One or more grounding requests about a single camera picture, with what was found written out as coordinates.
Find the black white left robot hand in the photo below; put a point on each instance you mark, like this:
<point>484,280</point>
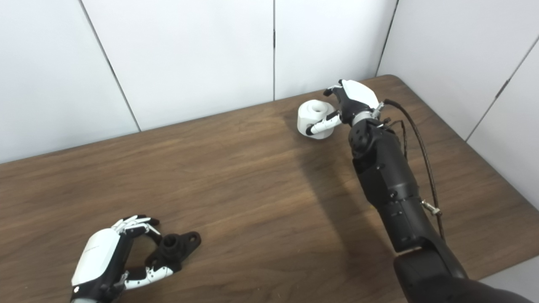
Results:
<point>97,256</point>

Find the round white plastic piece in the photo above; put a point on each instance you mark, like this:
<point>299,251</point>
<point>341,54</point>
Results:
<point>307,115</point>

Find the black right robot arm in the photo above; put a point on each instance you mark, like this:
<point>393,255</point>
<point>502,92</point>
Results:
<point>391,185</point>

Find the black flanged holder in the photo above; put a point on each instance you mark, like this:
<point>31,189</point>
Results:
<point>181,244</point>

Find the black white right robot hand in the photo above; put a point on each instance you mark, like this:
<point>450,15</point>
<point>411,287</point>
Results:
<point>356,97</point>

